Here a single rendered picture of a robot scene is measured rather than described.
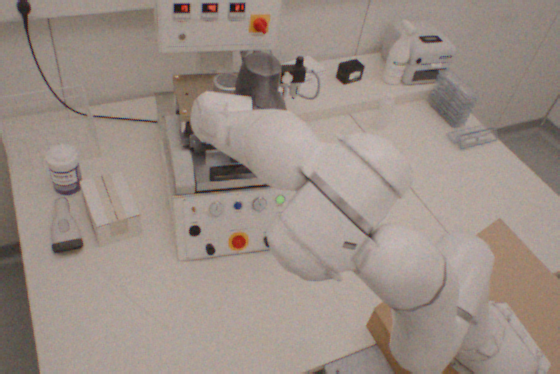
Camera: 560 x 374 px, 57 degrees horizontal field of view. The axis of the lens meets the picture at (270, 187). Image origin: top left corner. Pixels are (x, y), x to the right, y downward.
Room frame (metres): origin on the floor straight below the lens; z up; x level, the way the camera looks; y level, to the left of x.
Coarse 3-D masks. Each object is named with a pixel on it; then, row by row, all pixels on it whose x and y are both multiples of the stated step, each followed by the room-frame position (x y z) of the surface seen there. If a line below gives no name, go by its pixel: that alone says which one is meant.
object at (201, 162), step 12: (192, 156) 1.01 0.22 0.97; (204, 156) 1.02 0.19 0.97; (216, 156) 1.00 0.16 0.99; (228, 156) 1.02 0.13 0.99; (204, 168) 0.98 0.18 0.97; (204, 180) 0.93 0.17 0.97; (216, 180) 0.94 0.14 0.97; (228, 180) 0.95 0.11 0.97; (240, 180) 0.96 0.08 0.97; (252, 180) 0.97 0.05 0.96
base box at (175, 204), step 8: (160, 136) 1.20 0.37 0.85; (160, 144) 1.21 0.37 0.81; (168, 184) 1.00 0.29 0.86; (168, 192) 1.01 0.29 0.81; (232, 192) 0.95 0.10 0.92; (168, 200) 1.02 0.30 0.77; (176, 200) 0.89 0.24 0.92; (176, 208) 0.88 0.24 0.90; (176, 216) 0.87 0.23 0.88; (176, 224) 0.86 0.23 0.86; (176, 232) 0.86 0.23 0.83; (176, 240) 0.85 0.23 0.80; (176, 248) 0.84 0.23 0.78; (184, 256) 0.83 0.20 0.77
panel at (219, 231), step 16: (240, 192) 0.96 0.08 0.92; (256, 192) 0.97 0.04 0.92; (272, 192) 0.98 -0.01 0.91; (288, 192) 1.00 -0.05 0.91; (192, 208) 0.89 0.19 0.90; (224, 208) 0.92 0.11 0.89; (272, 208) 0.97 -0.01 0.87; (192, 224) 0.88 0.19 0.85; (208, 224) 0.89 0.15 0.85; (224, 224) 0.90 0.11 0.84; (240, 224) 0.92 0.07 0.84; (256, 224) 0.93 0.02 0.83; (192, 240) 0.86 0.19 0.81; (208, 240) 0.87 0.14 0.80; (224, 240) 0.88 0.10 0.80; (256, 240) 0.91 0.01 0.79; (192, 256) 0.84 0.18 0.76; (208, 256) 0.85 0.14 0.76
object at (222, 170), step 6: (210, 168) 0.94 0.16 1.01; (216, 168) 0.94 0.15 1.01; (222, 168) 0.95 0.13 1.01; (228, 168) 0.95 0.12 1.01; (234, 168) 0.95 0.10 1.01; (240, 168) 0.96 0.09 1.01; (246, 168) 0.96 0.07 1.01; (210, 174) 0.93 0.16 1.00; (216, 174) 0.93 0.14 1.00; (222, 174) 0.94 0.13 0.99; (228, 174) 0.95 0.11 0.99; (234, 174) 0.95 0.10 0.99; (210, 180) 0.93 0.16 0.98
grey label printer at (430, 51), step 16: (400, 32) 1.95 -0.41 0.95; (416, 32) 1.95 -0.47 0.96; (432, 32) 1.97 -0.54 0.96; (384, 48) 2.00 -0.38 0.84; (416, 48) 1.84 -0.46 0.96; (432, 48) 1.85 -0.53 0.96; (448, 48) 1.88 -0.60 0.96; (416, 64) 1.82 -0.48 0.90; (432, 64) 1.85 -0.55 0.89; (448, 64) 1.88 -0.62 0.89; (416, 80) 1.83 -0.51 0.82; (432, 80) 1.86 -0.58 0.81
